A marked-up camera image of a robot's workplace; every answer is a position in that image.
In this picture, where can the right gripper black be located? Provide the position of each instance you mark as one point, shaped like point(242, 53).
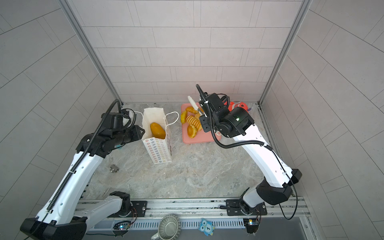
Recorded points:
point(203, 119)

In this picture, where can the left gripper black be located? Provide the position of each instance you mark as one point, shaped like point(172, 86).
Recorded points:
point(137, 132)

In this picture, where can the long oval bread loaf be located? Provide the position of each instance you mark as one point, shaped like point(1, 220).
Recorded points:
point(157, 131)

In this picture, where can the white printed paper bag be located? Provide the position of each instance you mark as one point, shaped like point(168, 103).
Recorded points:
point(160, 151)

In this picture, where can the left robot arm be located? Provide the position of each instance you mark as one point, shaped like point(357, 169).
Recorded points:
point(89, 154)

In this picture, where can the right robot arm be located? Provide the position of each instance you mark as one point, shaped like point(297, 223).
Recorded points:
point(236, 128)

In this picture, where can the top croissant bread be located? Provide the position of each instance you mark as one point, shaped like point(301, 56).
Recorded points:
point(190, 109)

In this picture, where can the spiral twisted bread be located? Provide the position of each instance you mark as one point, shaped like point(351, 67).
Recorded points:
point(191, 120)

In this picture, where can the pink plastic tray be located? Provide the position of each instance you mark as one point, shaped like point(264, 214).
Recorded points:
point(201, 137)

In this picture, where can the red shark plush toy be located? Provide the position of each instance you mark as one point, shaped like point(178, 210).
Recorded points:
point(242, 105)

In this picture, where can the small metal nut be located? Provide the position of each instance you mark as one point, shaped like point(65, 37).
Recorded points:
point(114, 169)

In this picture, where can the left circuit board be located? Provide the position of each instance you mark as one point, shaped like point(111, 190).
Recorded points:
point(122, 226)

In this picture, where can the circuit board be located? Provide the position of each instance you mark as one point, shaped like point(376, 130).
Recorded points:
point(122, 226)
point(251, 225)

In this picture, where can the metal fluted tart mould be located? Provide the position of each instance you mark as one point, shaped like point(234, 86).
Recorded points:
point(169, 228)

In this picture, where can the blue owl figure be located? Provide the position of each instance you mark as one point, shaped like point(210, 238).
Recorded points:
point(206, 227)

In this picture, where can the right circuit board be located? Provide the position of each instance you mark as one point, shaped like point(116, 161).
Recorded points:
point(251, 225)

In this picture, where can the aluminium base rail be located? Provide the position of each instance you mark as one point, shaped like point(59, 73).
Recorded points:
point(186, 207)

